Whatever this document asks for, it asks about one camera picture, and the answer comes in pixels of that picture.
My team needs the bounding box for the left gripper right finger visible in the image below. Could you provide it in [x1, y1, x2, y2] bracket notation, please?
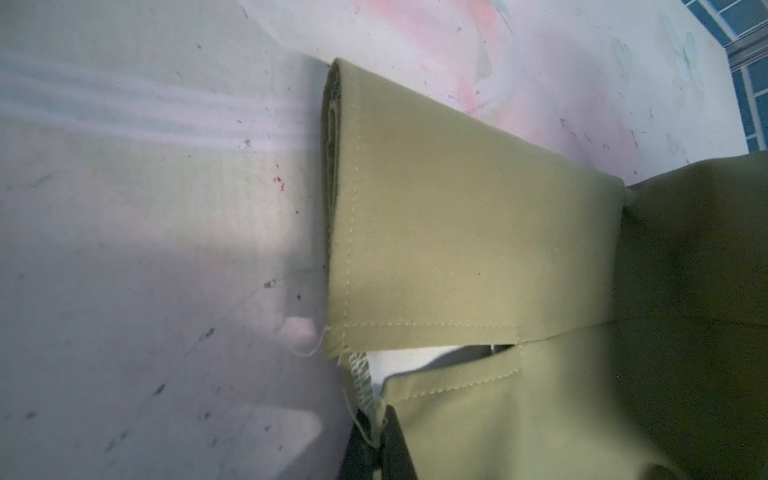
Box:
[379, 406, 418, 480]

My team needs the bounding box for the right aluminium corner post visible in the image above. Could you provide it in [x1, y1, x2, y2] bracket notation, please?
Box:
[725, 29, 768, 72]

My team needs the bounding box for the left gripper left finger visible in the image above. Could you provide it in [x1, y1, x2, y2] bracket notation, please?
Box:
[337, 410, 380, 480]

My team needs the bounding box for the olive green skirt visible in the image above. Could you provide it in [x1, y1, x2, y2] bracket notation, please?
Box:
[321, 59, 767, 479]

